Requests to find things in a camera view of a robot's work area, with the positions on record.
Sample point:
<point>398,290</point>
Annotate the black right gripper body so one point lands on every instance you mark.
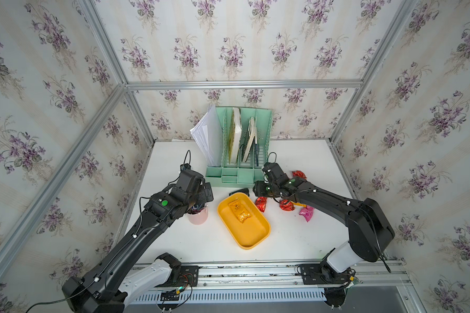
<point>264,190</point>

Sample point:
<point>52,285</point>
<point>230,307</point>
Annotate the pink metal pen cup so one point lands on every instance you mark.
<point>198,217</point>

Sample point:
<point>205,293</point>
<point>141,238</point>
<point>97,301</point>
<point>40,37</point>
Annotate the orange tea bag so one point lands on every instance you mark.
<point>241,209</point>
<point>297,204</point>

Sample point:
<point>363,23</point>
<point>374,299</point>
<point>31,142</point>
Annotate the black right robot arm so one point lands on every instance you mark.
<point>369,230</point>

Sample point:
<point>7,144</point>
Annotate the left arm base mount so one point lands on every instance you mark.
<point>181,276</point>

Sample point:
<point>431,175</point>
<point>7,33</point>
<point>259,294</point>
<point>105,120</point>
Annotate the white paper stack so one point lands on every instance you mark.
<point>208,134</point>

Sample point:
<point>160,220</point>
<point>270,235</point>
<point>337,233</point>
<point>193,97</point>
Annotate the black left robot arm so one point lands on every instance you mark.
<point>110,286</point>

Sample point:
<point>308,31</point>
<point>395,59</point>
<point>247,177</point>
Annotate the mint green file organizer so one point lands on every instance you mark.
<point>241,175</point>

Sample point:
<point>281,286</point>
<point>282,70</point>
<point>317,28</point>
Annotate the aluminium front rail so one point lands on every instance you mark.
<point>283,274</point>

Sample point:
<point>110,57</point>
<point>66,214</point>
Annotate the red tea bag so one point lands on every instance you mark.
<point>286,205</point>
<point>299,173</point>
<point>260,203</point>

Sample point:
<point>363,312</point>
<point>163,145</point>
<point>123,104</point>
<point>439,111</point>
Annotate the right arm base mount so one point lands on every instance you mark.
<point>323,274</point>

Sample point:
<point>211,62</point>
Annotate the white book in organizer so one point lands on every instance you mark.
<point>234,136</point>

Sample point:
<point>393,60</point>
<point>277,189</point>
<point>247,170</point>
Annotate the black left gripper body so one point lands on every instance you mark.
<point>200,197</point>

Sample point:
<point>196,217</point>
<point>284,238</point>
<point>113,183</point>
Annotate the pink tea bag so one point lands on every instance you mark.
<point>307,213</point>

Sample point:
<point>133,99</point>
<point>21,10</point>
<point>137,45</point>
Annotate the dark notebooks in organizer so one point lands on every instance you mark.
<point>250,148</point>

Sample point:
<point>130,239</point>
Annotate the yellow plastic storage tray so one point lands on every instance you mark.
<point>246,224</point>

